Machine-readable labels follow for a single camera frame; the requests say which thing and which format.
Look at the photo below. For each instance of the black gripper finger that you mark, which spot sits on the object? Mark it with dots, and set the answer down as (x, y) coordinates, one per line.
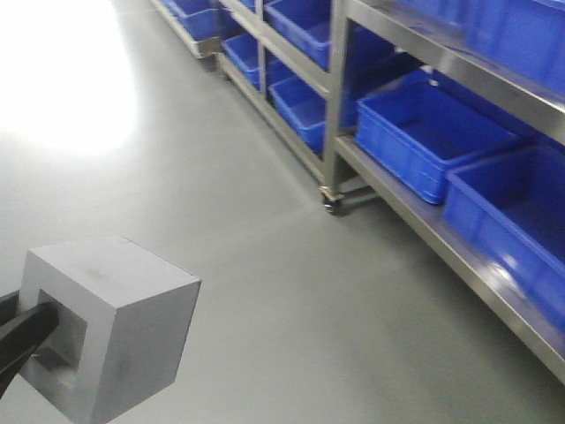
(22, 333)

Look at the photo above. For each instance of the gray hollow square base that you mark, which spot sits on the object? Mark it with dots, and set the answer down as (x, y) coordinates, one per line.
(124, 316)

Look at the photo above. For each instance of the blue bin on cart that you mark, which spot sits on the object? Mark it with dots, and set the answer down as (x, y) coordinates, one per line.
(306, 24)
(303, 110)
(419, 131)
(510, 207)

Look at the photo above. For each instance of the stainless steel shelf cart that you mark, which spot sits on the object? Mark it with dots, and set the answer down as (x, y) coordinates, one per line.
(505, 57)

